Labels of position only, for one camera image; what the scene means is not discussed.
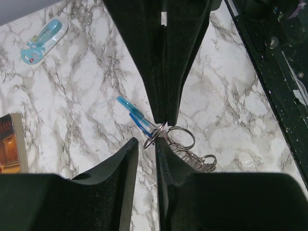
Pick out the brown book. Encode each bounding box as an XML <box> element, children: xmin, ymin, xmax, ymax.
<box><xmin>0</xmin><ymin>113</ymin><xmax>29</xmax><ymax>174</ymax></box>

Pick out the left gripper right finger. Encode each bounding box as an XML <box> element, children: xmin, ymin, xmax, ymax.
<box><xmin>155</xmin><ymin>138</ymin><xmax>308</xmax><ymax>231</ymax></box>

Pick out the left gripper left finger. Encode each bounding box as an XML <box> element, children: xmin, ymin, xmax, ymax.
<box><xmin>0</xmin><ymin>138</ymin><xmax>139</xmax><ymax>231</ymax></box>

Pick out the metal keyring holder blue handle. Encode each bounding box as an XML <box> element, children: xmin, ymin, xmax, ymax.
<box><xmin>116</xmin><ymin>96</ymin><xmax>217</xmax><ymax>173</ymax></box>

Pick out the blue key tag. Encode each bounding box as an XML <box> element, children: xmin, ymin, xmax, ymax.
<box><xmin>129</xmin><ymin>113</ymin><xmax>151</xmax><ymax>136</ymax></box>

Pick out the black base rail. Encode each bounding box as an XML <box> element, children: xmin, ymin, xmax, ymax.
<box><xmin>226</xmin><ymin>0</ymin><xmax>308</xmax><ymax>182</ymax></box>

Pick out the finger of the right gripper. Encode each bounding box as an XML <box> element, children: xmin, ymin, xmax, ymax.
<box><xmin>165</xmin><ymin>0</ymin><xmax>211</xmax><ymax>126</ymax></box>
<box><xmin>104</xmin><ymin>0</ymin><xmax>166</xmax><ymax>123</ymax></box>

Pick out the blue packaged toothbrush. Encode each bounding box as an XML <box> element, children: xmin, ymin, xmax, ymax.
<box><xmin>20</xmin><ymin>17</ymin><xmax>68</xmax><ymax>65</ymax></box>

